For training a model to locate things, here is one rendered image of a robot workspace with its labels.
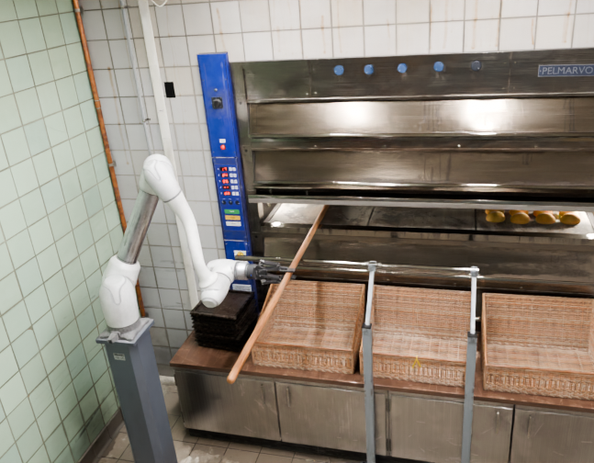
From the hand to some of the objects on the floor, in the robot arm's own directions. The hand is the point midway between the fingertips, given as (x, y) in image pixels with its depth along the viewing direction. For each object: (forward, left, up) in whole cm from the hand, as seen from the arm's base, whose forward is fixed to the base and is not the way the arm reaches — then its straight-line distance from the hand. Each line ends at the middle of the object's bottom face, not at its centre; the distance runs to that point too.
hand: (288, 273), depth 281 cm
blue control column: (-47, +149, -119) cm, 196 cm away
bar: (+29, +6, -119) cm, 123 cm away
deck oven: (+50, +150, -119) cm, 198 cm away
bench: (+47, +27, -119) cm, 131 cm away
